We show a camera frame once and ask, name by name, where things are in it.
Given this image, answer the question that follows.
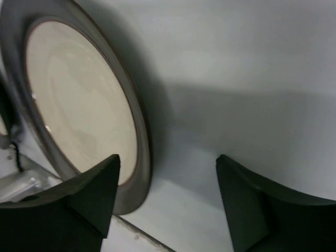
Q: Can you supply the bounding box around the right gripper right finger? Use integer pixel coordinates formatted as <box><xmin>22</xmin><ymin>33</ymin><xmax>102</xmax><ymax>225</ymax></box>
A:
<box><xmin>216</xmin><ymin>155</ymin><xmax>335</xmax><ymax>251</ymax></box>

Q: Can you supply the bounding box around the grey rim plate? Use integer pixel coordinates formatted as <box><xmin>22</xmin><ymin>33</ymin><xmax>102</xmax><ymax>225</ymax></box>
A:
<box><xmin>1</xmin><ymin>1</ymin><xmax>152</xmax><ymax>215</ymax></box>

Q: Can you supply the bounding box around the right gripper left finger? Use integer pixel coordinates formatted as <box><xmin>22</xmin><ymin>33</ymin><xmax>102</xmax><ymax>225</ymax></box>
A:
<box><xmin>1</xmin><ymin>154</ymin><xmax>120</xmax><ymax>251</ymax></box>

